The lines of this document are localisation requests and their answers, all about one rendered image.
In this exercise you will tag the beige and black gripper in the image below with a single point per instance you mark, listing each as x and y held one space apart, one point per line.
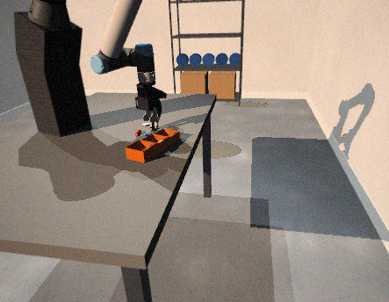
147 101

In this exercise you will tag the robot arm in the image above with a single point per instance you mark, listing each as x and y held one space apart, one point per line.
54 14

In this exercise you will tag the orange bin with label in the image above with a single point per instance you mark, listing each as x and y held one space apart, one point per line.
153 144

